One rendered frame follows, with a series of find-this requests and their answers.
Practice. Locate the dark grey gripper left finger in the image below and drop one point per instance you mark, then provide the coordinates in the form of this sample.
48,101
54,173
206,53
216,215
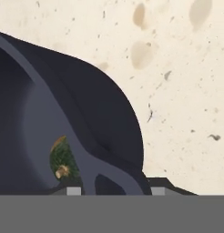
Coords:
73,191

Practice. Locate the dark green squash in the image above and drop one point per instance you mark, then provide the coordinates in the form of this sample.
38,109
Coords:
63,157

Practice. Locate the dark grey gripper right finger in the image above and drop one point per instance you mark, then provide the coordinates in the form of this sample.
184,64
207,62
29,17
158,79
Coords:
159,186

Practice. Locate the dark grey pot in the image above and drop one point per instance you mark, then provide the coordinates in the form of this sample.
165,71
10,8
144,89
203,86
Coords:
95,115

